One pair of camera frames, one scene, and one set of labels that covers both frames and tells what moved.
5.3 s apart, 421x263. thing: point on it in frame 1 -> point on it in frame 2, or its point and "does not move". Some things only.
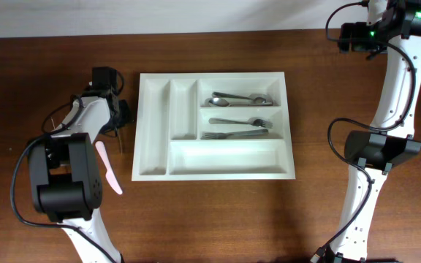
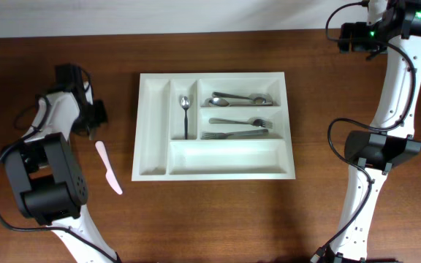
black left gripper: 126,116 -> 101,116
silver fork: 254,120 does not move
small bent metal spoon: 120,143 -> 185,102
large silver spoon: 220,102 does not move
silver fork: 222,136 does not move
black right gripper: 359,44 does not move
